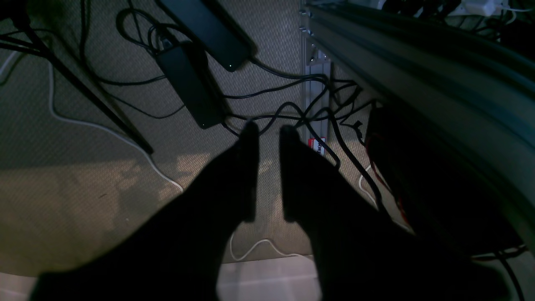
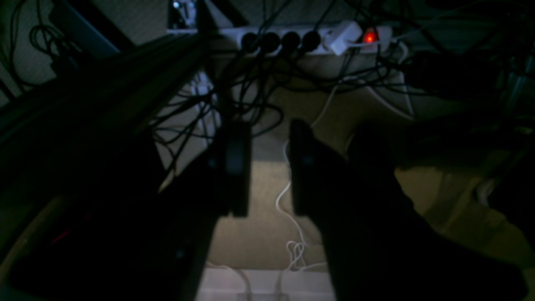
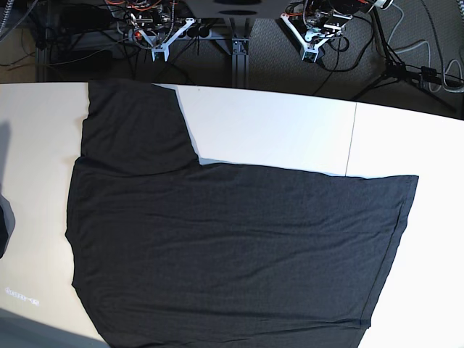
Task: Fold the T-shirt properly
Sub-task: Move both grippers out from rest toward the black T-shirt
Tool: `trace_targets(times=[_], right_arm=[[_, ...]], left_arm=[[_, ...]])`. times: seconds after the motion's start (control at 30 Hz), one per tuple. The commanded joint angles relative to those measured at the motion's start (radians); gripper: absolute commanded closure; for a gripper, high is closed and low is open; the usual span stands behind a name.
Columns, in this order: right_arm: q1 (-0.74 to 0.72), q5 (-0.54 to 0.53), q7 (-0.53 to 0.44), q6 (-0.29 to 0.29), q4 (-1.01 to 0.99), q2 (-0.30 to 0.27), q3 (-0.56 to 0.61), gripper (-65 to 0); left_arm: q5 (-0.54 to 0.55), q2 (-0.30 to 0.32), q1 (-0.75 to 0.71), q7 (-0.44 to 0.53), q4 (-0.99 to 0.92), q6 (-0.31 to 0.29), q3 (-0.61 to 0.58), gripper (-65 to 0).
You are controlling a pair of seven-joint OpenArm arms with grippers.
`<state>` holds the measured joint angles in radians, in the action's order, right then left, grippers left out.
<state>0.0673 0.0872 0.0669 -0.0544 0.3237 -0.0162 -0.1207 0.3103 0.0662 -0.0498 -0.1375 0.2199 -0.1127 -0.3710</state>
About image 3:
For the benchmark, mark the aluminium frame post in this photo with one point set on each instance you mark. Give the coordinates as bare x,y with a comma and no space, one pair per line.
240,33

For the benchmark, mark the black object at left edge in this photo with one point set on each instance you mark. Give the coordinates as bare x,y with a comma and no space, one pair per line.
7,224

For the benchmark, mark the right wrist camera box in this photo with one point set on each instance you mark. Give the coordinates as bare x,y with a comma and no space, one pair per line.
160,54

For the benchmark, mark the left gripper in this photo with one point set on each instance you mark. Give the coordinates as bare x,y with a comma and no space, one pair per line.
315,34

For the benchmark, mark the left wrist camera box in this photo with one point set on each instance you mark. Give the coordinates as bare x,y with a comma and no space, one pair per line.
310,56

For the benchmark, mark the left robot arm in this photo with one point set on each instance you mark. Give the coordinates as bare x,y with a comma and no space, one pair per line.
316,20

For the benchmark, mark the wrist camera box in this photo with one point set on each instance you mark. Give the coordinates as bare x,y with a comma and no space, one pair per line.
310,56
160,54

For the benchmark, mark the grey base plate at top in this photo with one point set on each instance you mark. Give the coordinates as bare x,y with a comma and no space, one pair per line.
268,9

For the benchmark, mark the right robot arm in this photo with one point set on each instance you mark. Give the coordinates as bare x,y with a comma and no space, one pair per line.
159,12

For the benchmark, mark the dark grey T-shirt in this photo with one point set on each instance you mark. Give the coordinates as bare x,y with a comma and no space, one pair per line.
171,253

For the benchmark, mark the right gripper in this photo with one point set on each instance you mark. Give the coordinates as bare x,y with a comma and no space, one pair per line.
145,34

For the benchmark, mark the power strip with red switch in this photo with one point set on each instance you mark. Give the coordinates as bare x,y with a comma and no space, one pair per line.
201,33

